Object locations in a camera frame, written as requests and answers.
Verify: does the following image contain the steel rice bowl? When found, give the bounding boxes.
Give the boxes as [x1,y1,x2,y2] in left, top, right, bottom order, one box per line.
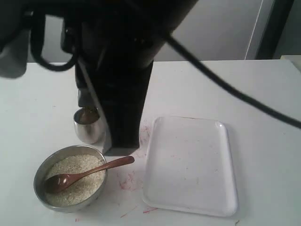
[33,145,108,213]

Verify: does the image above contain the dark door frame post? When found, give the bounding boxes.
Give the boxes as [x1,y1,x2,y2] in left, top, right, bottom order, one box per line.
[255,0,294,60]

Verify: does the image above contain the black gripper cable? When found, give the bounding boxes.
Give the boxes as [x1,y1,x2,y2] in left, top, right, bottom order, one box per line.
[30,11,301,129]

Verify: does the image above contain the brown wooden spoon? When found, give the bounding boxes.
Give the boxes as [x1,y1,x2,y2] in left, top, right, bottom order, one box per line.
[44,156,135,194]

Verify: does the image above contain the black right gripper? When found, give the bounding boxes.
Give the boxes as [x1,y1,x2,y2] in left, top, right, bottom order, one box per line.
[60,0,196,108]

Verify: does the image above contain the steel cup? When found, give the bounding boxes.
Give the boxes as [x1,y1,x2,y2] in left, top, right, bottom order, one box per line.
[73,107,105,144]

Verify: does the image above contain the white rice heap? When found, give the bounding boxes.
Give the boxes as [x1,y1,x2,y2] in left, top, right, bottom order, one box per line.
[46,154,105,207]

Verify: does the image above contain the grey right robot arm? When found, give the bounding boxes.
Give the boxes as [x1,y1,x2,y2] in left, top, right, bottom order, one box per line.
[0,0,196,156]

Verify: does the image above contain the white rectangular tray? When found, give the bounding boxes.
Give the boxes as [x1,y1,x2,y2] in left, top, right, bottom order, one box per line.
[143,116,238,217]

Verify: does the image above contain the white cabinet doors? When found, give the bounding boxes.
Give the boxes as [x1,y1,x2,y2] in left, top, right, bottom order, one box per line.
[21,0,276,64]

